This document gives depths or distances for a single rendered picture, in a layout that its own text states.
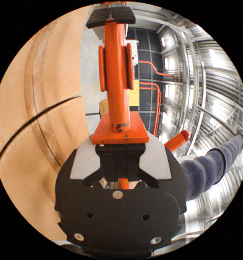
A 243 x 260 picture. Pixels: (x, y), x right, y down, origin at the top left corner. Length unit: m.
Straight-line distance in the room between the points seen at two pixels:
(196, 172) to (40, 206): 0.42
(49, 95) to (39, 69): 0.06
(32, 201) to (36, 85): 0.18
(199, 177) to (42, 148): 0.43
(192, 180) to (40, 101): 0.44
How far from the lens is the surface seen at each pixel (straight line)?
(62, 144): 0.21
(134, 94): 7.41
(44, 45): 0.21
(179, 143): 0.16
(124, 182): 0.18
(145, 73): 10.96
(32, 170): 0.15
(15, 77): 0.15
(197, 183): 0.36
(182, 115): 5.99
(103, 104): 1.83
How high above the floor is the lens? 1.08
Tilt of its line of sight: 1 degrees down
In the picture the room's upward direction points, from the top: 88 degrees clockwise
